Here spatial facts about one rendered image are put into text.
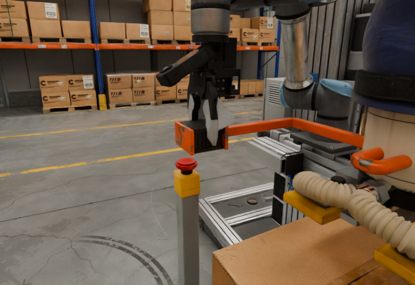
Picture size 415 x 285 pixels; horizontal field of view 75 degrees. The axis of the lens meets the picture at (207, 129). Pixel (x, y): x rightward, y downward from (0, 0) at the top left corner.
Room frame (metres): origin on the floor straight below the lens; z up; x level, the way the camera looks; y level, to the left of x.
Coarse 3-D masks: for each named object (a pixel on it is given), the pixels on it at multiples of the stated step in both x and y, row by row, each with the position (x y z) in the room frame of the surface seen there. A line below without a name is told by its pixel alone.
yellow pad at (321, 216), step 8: (336, 176) 0.51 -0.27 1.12; (288, 192) 0.50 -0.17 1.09; (296, 192) 0.50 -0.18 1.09; (288, 200) 0.49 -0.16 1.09; (296, 200) 0.47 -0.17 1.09; (304, 200) 0.47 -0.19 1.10; (312, 200) 0.46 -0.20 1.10; (296, 208) 0.47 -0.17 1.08; (304, 208) 0.45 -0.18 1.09; (312, 208) 0.44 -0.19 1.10; (320, 208) 0.44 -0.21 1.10; (328, 208) 0.44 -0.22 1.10; (336, 208) 0.44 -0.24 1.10; (312, 216) 0.43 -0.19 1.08; (320, 216) 0.42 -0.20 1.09; (328, 216) 0.42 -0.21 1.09; (336, 216) 0.43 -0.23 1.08
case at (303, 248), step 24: (264, 240) 0.54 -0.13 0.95; (288, 240) 0.54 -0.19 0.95; (312, 240) 0.54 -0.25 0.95; (336, 240) 0.54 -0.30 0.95; (360, 240) 0.54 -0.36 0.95; (216, 264) 0.49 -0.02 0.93; (240, 264) 0.47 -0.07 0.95; (264, 264) 0.47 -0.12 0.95; (288, 264) 0.47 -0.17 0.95; (312, 264) 0.47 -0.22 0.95; (336, 264) 0.47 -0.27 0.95; (360, 264) 0.47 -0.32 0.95
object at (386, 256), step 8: (384, 248) 0.33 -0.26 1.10; (392, 248) 0.33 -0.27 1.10; (376, 256) 0.33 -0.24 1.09; (384, 256) 0.32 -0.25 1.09; (392, 256) 0.32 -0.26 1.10; (400, 256) 0.32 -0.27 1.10; (384, 264) 0.32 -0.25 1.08; (392, 264) 0.31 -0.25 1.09; (400, 264) 0.30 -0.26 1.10; (408, 264) 0.30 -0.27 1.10; (400, 272) 0.30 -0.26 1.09; (408, 272) 0.29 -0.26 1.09; (408, 280) 0.29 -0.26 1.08
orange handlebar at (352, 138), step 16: (240, 128) 0.58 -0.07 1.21; (256, 128) 0.60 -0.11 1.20; (272, 128) 0.62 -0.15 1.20; (304, 128) 0.61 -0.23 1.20; (320, 128) 0.58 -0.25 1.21; (336, 128) 0.56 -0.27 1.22; (352, 144) 0.51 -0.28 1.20; (352, 160) 0.40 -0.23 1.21; (368, 160) 0.38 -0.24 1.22; (384, 160) 0.37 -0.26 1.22; (400, 160) 0.38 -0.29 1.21
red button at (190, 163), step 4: (180, 160) 0.81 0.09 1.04; (184, 160) 0.81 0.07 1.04; (188, 160) 0.81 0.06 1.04; (192, 160) 0.81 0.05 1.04; (176, 164) 0.79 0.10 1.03; (180, 164) 0.78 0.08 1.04; (184, 164) 0.78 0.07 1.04; (188, 164) 0.78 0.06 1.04; (192, 164) 0.79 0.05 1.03; (196, 164) 0.80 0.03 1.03; (180, 168) 0.78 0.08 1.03; (184, 168) 0.77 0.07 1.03; (188, 168) 0.77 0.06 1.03; (192, 168) 0.78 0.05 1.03; (184, 172) 0.79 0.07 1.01; (188, 172) 0.79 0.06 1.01; (192, 172) 0.80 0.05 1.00
